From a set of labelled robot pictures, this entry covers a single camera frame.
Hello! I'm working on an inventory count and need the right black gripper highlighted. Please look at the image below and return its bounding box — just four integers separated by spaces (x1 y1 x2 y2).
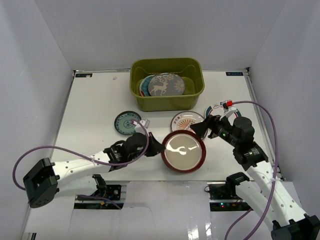
190 112 240 149

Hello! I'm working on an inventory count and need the beige plate dark red rim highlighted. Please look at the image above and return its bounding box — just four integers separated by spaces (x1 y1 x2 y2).
161 130 207 173

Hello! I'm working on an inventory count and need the grey deer snowflake plate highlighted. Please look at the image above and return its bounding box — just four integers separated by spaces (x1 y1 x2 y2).
147 73 186 97

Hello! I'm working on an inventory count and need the red and teal floral plate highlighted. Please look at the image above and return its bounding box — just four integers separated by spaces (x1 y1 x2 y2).
139 88 145 97

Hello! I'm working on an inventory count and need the teal scalloped plate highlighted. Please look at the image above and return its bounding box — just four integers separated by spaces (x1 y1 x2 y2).
139 74 156 97

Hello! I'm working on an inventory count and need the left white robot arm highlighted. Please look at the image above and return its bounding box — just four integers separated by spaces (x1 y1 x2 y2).
23 132 165 209

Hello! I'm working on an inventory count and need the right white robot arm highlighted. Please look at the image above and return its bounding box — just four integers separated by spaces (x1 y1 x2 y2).
190 115 320 240

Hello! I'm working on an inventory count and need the olive green plastic bin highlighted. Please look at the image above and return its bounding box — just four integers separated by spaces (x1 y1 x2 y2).
129 57 205 112

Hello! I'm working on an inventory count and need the white plate green rim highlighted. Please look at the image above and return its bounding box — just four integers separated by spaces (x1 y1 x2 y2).
204 102 242 118

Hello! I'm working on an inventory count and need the white orange sunburst plate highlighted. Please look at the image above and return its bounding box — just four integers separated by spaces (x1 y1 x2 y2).
170 111 205 133

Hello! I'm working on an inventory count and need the small blue patterned plate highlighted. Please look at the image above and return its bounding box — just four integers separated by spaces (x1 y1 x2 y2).
114 111 142 136

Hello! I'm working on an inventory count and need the right table corner label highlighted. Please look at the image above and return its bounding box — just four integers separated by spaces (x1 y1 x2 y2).
225 71 244 77

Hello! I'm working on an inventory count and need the table corner label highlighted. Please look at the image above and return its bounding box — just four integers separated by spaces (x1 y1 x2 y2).
225 71 244 77
74 73 93 78

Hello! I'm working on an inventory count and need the left table corner label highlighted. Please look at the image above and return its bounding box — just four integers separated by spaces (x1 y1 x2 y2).
74 73 93 78

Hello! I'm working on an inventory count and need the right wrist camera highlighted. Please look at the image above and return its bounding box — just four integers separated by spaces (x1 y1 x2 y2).
219 99 237 121

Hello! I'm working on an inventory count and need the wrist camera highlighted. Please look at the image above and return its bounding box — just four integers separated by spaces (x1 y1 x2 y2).
134 118 151 129
219 99 237 121

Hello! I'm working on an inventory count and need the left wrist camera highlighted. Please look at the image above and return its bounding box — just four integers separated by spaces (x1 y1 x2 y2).
134 118 151 129

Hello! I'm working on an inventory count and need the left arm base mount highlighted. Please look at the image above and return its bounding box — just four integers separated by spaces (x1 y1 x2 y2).
74 184 124 210

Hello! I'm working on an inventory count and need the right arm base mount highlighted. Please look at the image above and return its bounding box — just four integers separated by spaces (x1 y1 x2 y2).
204 182 250 212

